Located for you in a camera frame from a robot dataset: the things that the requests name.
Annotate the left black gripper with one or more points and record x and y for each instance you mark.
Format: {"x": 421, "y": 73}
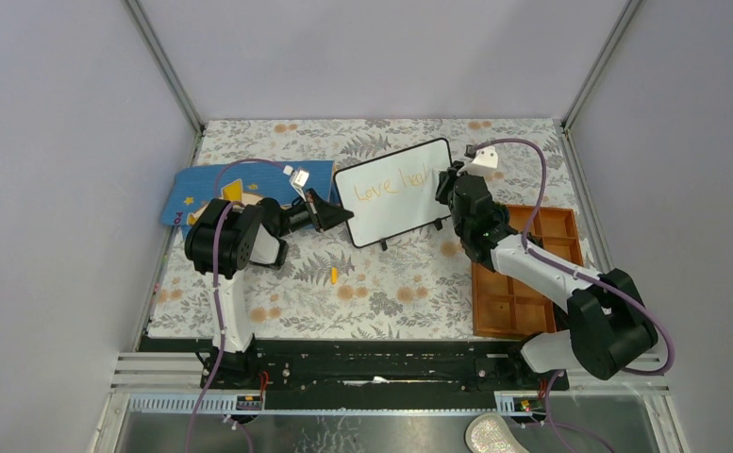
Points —
{"x": 323, "y": 213}

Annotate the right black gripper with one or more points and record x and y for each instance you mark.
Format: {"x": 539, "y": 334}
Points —
{"x": 447, "y": 179}

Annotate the small black-framed whiteboard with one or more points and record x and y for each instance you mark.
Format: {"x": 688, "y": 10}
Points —
{"x": 393, "y": 194}

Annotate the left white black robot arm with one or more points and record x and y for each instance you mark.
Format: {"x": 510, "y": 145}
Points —
{"x": 227, "y": 237}

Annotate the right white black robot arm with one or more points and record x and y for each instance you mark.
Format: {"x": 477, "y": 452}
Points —
{"x": 606, "y": 329}

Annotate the blue cartoon print cloth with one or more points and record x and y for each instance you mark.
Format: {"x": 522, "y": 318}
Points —
{"x": 247, "y": 183}

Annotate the orange wooden compartment tray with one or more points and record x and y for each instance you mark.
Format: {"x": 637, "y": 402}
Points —
{"x": 529, "y": 298}

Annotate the grey speckled oval object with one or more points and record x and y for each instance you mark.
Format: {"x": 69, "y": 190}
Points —
{"x": 490, "y": 433}

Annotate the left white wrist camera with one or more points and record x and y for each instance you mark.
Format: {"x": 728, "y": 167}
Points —
{"x": 298, "y": 179}

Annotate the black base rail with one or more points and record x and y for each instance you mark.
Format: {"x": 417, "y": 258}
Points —
{"x": 374, "y": 374}

